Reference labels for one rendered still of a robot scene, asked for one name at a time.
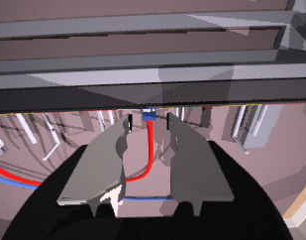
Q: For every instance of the blue network cable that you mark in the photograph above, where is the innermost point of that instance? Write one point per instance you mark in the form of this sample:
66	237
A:
34	187

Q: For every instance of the white and blue network plug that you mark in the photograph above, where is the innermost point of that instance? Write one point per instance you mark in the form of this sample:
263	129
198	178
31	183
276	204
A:
148	114

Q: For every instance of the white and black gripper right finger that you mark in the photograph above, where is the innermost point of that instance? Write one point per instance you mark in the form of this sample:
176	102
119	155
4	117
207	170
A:
218	187

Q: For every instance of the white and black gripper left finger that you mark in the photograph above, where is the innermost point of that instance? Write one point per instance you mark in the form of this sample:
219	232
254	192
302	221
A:
92	175

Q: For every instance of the red patch cord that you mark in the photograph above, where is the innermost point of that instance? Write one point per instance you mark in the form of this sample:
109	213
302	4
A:
150	137

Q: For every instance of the grey port rack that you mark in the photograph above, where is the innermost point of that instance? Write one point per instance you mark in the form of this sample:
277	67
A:
262	78

